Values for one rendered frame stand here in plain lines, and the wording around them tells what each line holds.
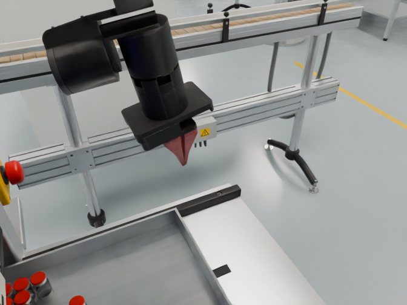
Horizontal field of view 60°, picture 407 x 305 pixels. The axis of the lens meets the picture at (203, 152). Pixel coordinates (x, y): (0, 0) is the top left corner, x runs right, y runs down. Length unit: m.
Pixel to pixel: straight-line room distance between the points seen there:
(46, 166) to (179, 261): 0.97
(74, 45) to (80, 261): 0.37
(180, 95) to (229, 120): 1.27
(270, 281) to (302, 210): 1.38
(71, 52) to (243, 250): 0.42
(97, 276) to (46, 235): 1.34
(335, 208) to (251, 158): 0.59
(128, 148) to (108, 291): 0.99
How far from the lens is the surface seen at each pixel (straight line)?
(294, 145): 2.07
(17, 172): 0.64
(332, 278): 1.73
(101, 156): 1.50
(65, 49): 0.39
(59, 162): 1.48
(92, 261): 0.63
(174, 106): 0.41
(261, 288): 0.59
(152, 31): 0.37
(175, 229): 0.65
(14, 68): 1.27
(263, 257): 0.62
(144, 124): 0.42
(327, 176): 2.20
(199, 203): 0.66
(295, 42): 4.06
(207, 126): 1.54
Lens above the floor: 1.38
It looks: 38 degrees down
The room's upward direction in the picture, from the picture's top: straight up
